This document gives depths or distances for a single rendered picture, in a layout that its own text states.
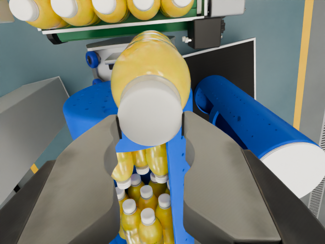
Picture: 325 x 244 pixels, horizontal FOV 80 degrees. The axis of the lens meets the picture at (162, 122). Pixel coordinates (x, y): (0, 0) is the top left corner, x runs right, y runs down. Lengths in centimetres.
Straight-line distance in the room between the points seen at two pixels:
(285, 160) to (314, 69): 138
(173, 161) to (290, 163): 48
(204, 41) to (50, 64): 134
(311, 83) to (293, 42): 42
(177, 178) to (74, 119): 24
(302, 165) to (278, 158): 10
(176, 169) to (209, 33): 34
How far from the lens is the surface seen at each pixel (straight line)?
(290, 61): 191
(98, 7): 43
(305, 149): 79
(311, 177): 89
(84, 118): 36
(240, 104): 100
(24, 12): 47
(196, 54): 143
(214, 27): 55
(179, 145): 40
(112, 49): 61
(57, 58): 167
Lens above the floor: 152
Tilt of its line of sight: 63 degrees down
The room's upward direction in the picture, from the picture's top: 171 degrees clockwise
